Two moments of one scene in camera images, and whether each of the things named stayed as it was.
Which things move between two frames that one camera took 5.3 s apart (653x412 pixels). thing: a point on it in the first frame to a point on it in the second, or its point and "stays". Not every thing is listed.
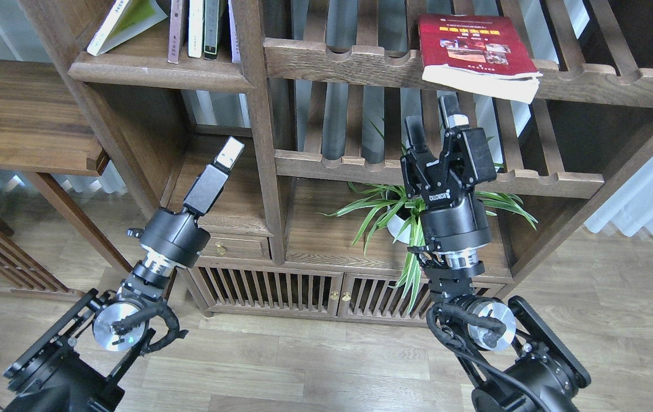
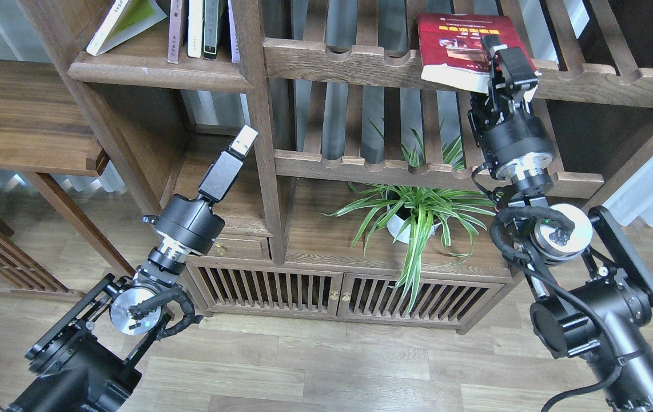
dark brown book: [175, 31] stays
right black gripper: [466, 159] to [511, 76]
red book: [484, 55] stays
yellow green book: [123, 18] stays
